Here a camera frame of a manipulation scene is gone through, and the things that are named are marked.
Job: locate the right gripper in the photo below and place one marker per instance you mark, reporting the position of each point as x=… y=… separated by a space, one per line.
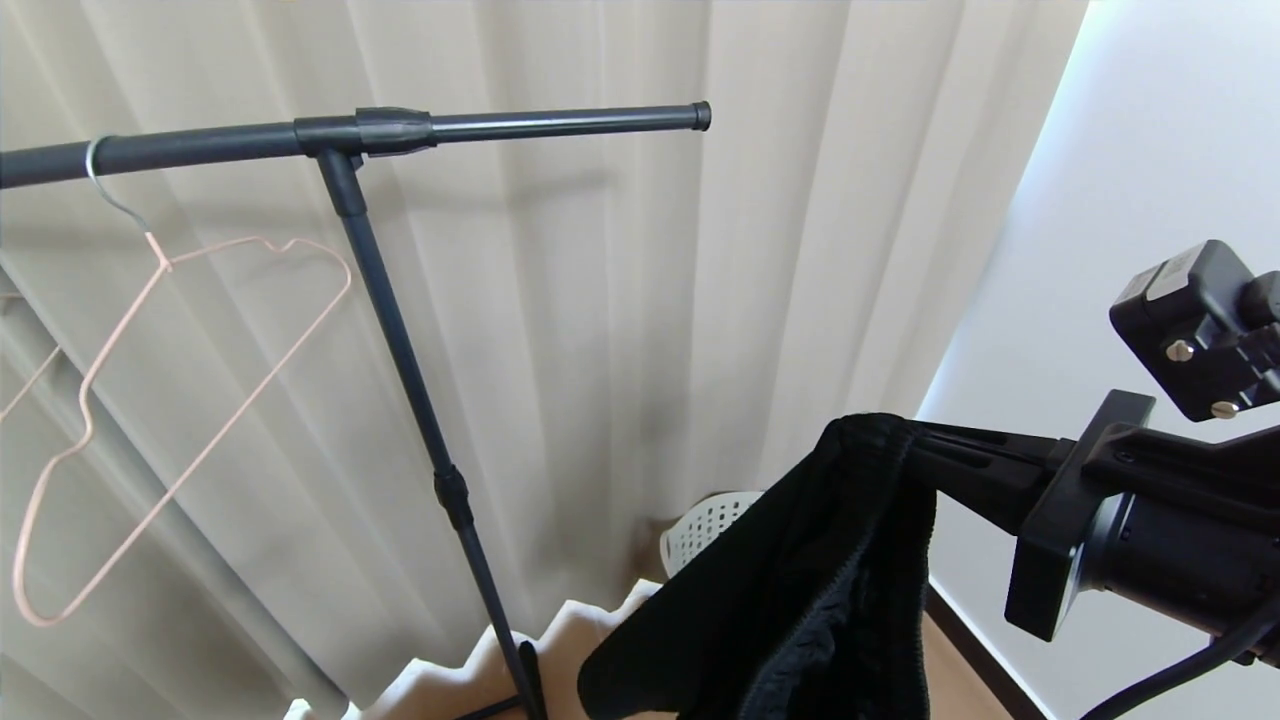
x=1160 y=560

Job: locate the black shorts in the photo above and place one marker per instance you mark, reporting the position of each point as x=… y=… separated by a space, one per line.
x=780 y=600

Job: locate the white laundry basket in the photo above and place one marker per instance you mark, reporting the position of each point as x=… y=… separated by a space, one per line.
x=705 y=525

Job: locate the black clothes rack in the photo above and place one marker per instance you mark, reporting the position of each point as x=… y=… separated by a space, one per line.
x=500 y=122

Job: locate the beige curtain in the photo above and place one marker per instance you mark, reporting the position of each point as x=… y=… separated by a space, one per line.
x=600 y=300

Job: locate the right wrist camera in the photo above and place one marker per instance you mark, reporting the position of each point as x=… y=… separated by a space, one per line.
x=1190 y=320

